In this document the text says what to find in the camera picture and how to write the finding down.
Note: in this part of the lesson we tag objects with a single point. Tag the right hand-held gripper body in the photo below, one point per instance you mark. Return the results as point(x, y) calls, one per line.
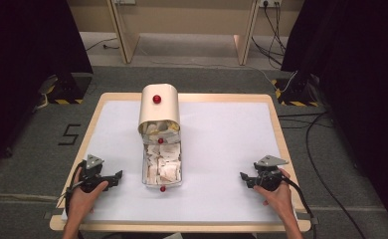
point(269, 172)

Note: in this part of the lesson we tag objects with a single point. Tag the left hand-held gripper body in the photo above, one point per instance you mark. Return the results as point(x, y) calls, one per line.
point(94, 172)

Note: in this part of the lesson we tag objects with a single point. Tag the person's right hand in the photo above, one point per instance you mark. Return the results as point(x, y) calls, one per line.
point(278, 199)

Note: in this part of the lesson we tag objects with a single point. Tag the person's left hand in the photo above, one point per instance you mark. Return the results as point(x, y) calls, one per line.
point(82, 199)

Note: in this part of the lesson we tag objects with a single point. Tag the wooden table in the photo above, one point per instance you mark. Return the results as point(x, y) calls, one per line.
point(281, 139)

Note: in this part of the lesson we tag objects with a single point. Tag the white table mat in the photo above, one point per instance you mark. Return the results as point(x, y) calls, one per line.
point(222, 149)

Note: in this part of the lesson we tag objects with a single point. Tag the pile of paper scraps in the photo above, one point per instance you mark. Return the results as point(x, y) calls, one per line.
point(162, 164)

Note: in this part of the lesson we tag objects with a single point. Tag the small drawer with red knob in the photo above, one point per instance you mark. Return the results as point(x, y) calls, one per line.
point(160, 132)

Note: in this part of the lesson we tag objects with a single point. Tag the cream drawer cabinet red knob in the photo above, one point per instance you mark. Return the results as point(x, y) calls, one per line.
point(159, 106)

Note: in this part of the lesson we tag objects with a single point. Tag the black stand base hazard tape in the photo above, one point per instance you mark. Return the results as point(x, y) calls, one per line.
point(294, 94)
point(66, 89)

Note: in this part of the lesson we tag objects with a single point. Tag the black curtain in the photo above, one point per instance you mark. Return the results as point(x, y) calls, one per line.
point(23, 66)
point(357, 83)

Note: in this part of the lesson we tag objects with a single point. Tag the light wooden desk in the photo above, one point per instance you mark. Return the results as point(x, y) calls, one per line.
point(125, 33)

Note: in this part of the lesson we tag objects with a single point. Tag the white power strip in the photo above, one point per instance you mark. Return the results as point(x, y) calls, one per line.
point(125, 1)

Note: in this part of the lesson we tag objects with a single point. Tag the white wall socket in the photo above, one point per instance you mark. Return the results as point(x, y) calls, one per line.
point(270, 2)

